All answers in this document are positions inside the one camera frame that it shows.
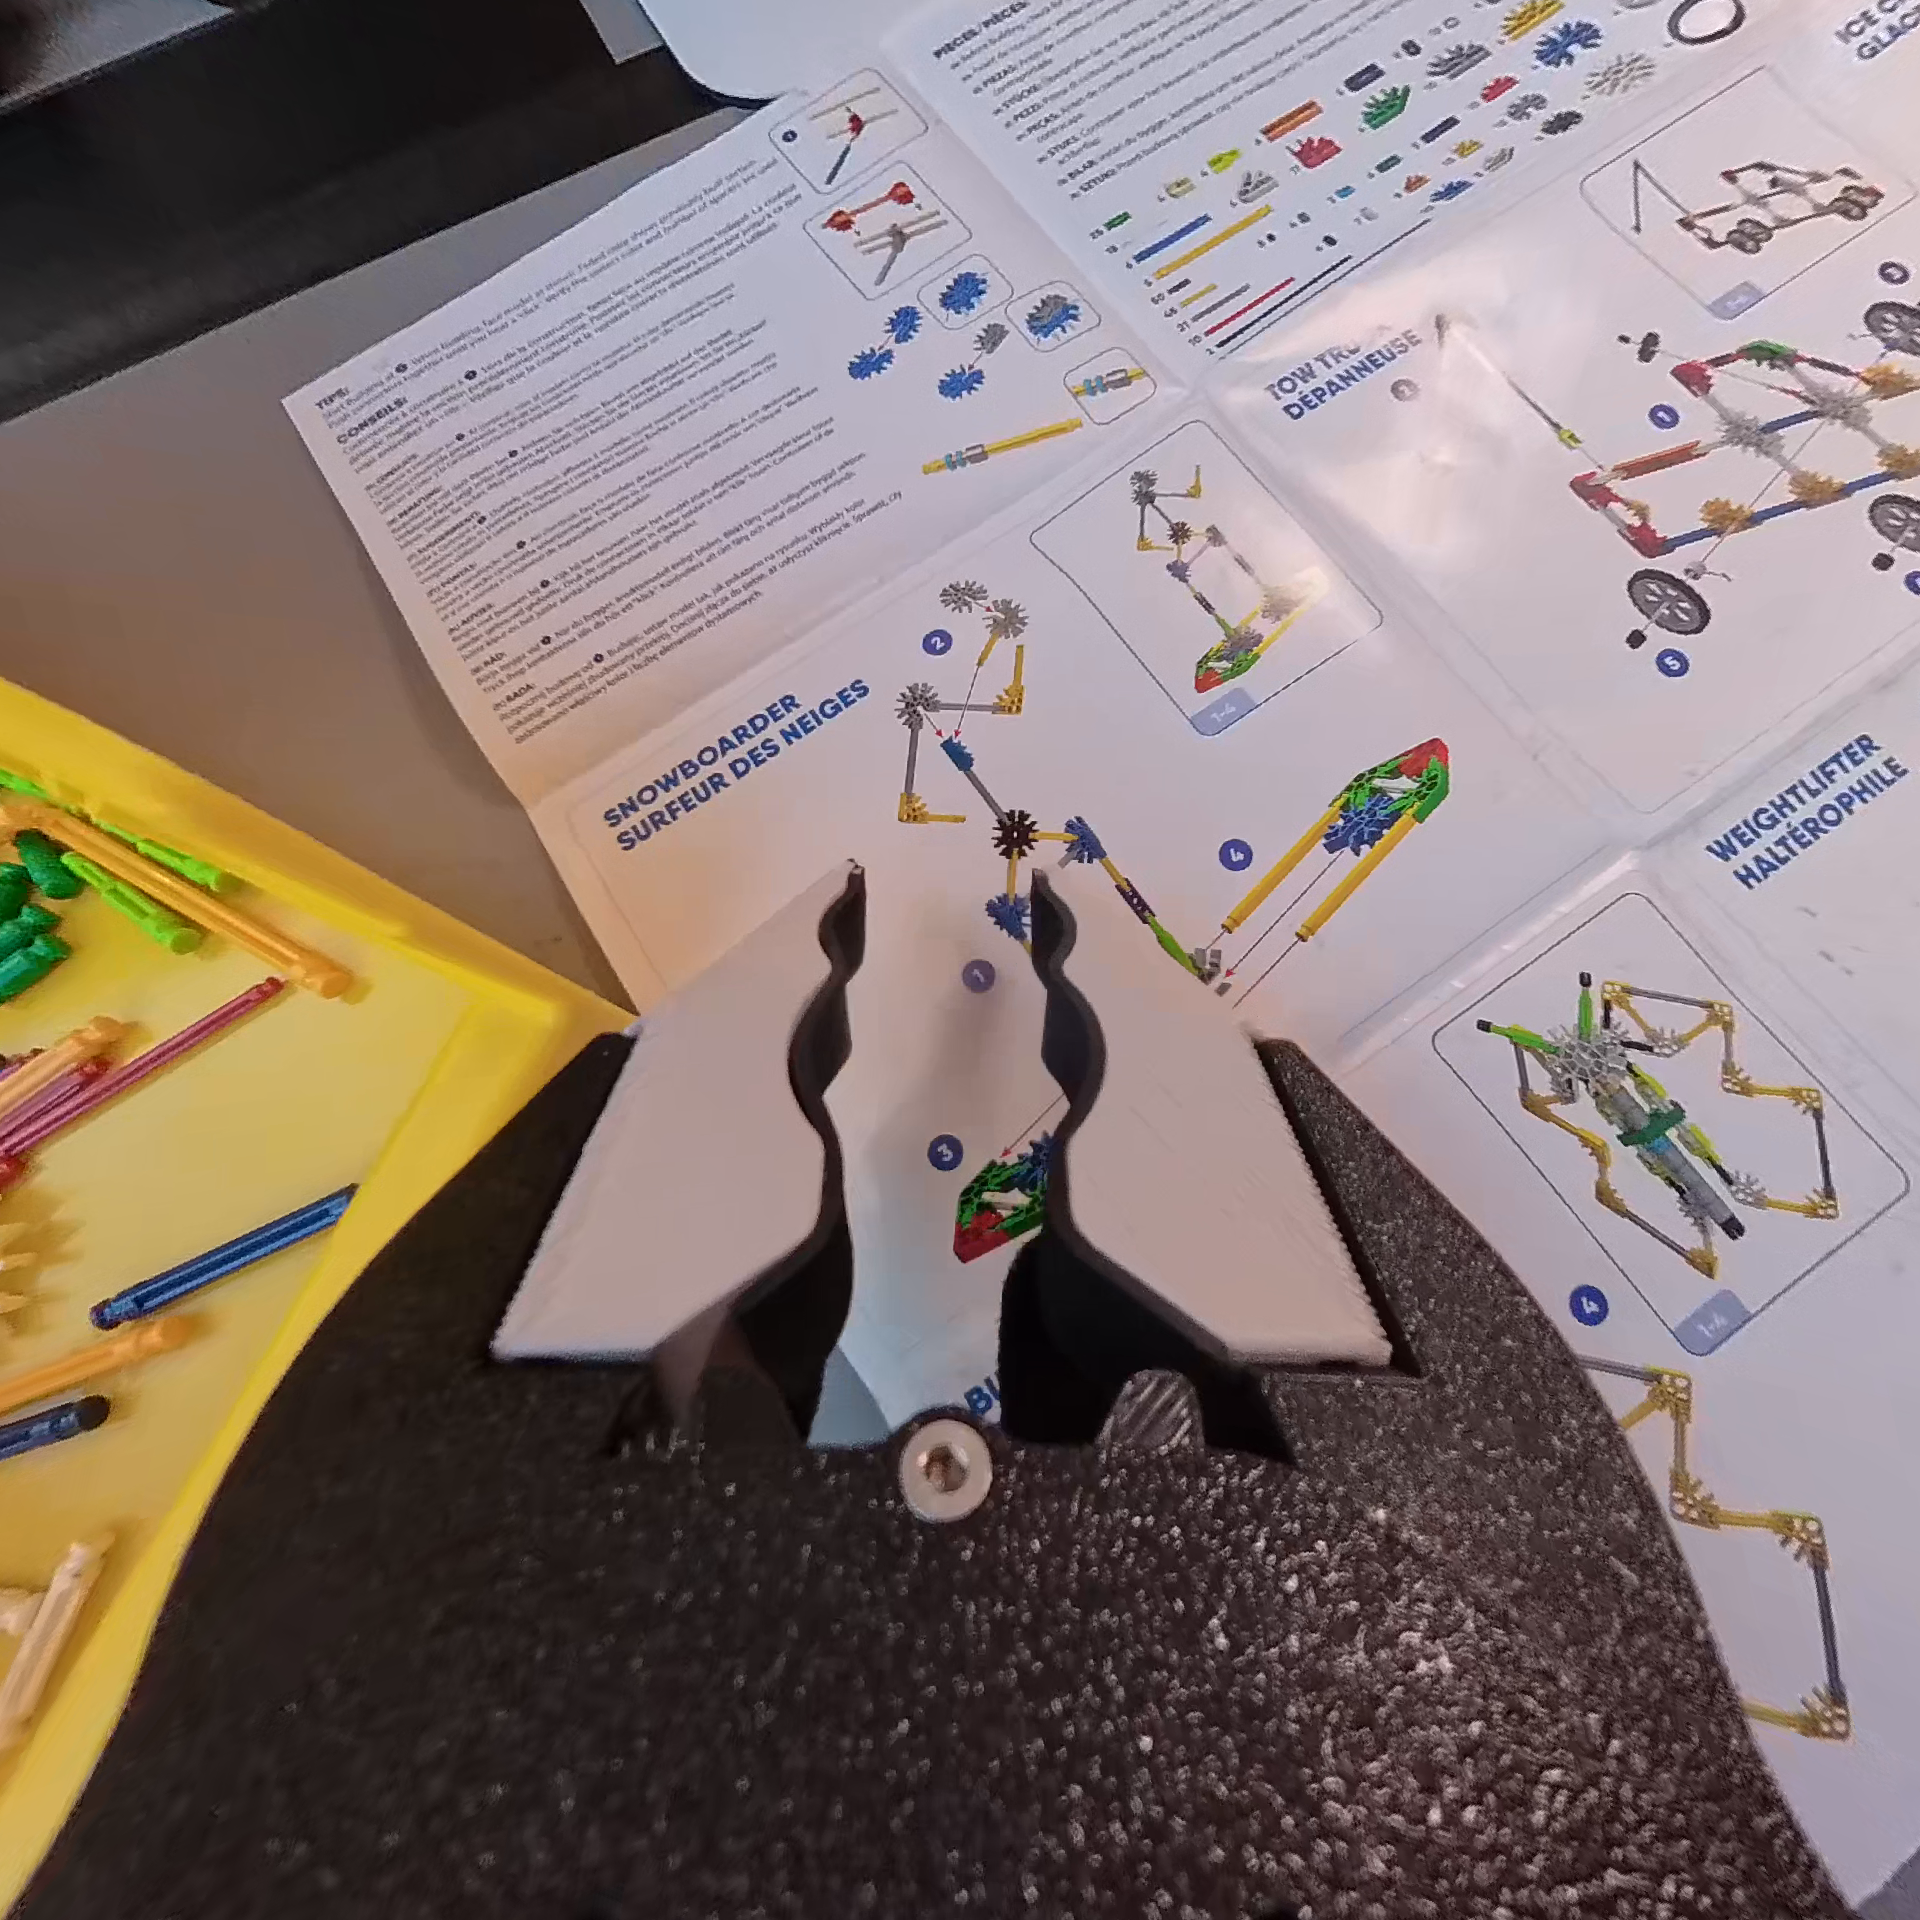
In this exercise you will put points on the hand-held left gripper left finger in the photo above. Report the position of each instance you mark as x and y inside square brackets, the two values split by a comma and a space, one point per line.
[676, 1184]

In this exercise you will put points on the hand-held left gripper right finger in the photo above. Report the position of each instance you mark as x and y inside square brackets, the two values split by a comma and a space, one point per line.
[1214, 1184]

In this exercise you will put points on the grey desk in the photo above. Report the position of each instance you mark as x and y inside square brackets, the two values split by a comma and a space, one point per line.
[194, 569]

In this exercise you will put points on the black desk mat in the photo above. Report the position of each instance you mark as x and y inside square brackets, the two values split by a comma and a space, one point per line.
[300, 224]

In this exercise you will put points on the yellow plastic tray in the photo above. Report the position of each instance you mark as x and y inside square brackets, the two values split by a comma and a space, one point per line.
[375, 1080]

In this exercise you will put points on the white printed instruction sheet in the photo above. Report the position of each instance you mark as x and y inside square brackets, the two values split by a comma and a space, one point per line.
[1470, 720]

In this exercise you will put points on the pile of colourful building rods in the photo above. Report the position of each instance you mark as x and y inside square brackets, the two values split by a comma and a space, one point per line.
[150, 884]

